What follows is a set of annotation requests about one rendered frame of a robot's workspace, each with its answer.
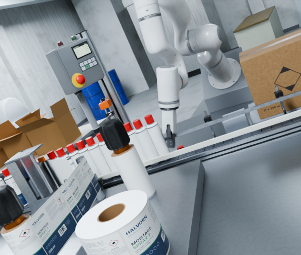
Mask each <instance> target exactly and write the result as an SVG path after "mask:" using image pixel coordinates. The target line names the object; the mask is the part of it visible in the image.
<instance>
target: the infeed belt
mask: <svg viewBox="0 0 301 255"><path fill-rule="evenodd" d="M297 121H301V116H298V117H295V118H292V119H289V120H286V121H283V122H280V123H277V124H274V125H271V126H268V127H265V128H262V129H259V130H256V131H253V132H250V133H247V134H243V135H240V136H237V137H234V138H231V139H228V140H225V141H221V142H218V143H215V144H212V145H209V146H206V147H203V148H200V149H197V150H194V151H191V152H188V153H184V154H181V155H178V156H175V157H172V158H171V159H169V160H167V161H161V162H160V163H159V164H157V165H155V166H150V165H149V166H148V167H146V168H145V169H146V170H148V169H151V168H154V167H157V166H160V165H163V164H167V163H170V162H173V161H176V160H179V159H182V158H185V157H188V156H191V155H195V154H198V153H201V152H204V151H207V150H210V149H213V148H216V147H220V146H223V145H226V144H229V143H233V142H236V141H239V140H242V139H245V138H248V137H251V136H254V135H257V134H261V133H264V132H267V131H270V130H273V129H276V128H279V127H282V126H285V125H288V124H291V123H294V122H297ZM120 178H121V176H119V177H113V178H112V179H110V180H108V181H104V183H108V182H111V181H114V180H117V179H120ZM26 208H29V207H28V206H26V207H24V209H26Z"/></svg>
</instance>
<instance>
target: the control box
mask: <svg viewBox="0 0 301 255"><path fill-rule="evenodd" d="M84 41H87V42H88V44H89V47H90V49H91V51H92V53H91V54H89V55H87V56H85V57H82V58H80V59H78V60H77V58H76V56H75V54H74V52H73V50H72V48H71V47H73V46H75V45H77V44H80V43H82V42H84ZM93 56H95V54H94V52H93V49H92V47H91V45H90V43H89V41H88V39H87V38H85V37H83V38H81V39H79V40H76V41H74V42H71V43H69V44H67V45H64V46H62V47H60V48H57V49H55V50H53V51H51V52H49V53H47V54H46V58H47V60H48V62H49V64H50V66H51V68H52V70H53V72H54V73H55V75H56V77H57V79H58V81H59V83H60V85H61V87H62V89H63V91H64V93H65V95H70V94H73V93H76V92H78V91H80V90H82V89H84V88H86V87H88V86H89V85H91V84H93V83H95V82H97V81H99V80H101V79H103V78H104V76H105V75H104V73H103V71H102V68H101V66H100V64H99V62H98V60H97V58H96V56H95V58H96V60H97V62H98V65H96V66H94V67H92V68H90V69H88V70H86V71H84V72H82V70H81V68H80V66H79V63H80V62H82V61H84V60H86V59H89V58H91V57H93ZM78 75H83V76H84V77H85V82H84V83H83V84H78V83H77V81H76V77H77V76H78Z"/></svg>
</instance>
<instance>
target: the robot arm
mask: <svg viewBox="0 0 301 255"><path fill-rule="evenodd" d="M133 3H134V6H135V10H136V14H137V18H138V21H139V25H140V28H141V32H142V35H143V39H144V42H145V46H146V49H147V51H148V52H149V54H151V55H154V56H158V57H160V58H161V59H162V60H163V61H164V62H165V63H166V65H164V66H160V67H157V68H156V74H157V89H158V104H159V107H160V109H161V110H162V133H163V134H165V132H166V133H167V147H168V148H175V146H176V141H175V130H176V127H177V113H176V109H178V108H179V105H180V96H179V91H180V90H181V89H183V88H185V87H186V86H187V84H188V73H187V69H186V65H185V62H184V59H183V57H182V56H191V55H194V54H197V59H198V61H199V63H200V64H201V65H202V66H203V67H204V68H205V69H206V71H207V72H208V73H209V74H208V80H209V83H210V84H211V85H212V86H213V87H214V88H216V89H219V90H224V89H228V88H230V87H232V86H233V85H234V84H235V83H236V82H237V81H238V79H239V77H240V75H241V67H240V64H239V63H238V62H237V61H236V60H234V59H232V58H226V57H225V56H224V54H223V53H222V52H221V50H220V47H221V44H222V36H223V35H222V31H221V29H220V28H219V27H218V26H217V25H215V24H206V25H202V26H199V27H196V28H192V29H189V30H187V29H186V28H187V27H188V25H189V23H190V20H191V11H190V8H189V6H188V4H187V3H186V1H185V0H133ZM159 7H161V8H162V9H163V10H164V11H165V13H166V14H167V16H168V17H169V19H170V21H171V23H172V25H173V28H174V44H175V47H173V46H172V45H171V44H170V43H169V41H168V39H167V35H166V31H165V27H164V23H163V19H162V15H161V11H160V8H159Z"/></svg>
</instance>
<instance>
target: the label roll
mask: <svg viewBox="0 0 301 255"><path fill-rule="evenodd" d="M75 233H76V235H77V237H78V239H79V240H80V242H81V244H82V246H83V247H84V249H85V251H86V253H87V255H168V252H169V247H170V244H169V240H168V238H167V236H166V234H165V232H164V230H163V228H162V225H161V223H160V221H159V219H158V217H157V215H156V213H155V211H154V209H153V207H152V205H151V203H150V201H149V199H148V197H147V195H146V193H145V192H143V191H140V190H130V191H125V192H121V193H118V194H116V195H113V196H111V197H109V198H107V199H105V200H103V201H101V202H100V203H98V204H97V205H95V206H94V207H93V208H91V209H90V210H89V211H88V212H87V213H86V214H85V215H84V216H83V217H82V218H81V219H80V220H79V222H78V224H77V226H76V228H75Z"/></svg>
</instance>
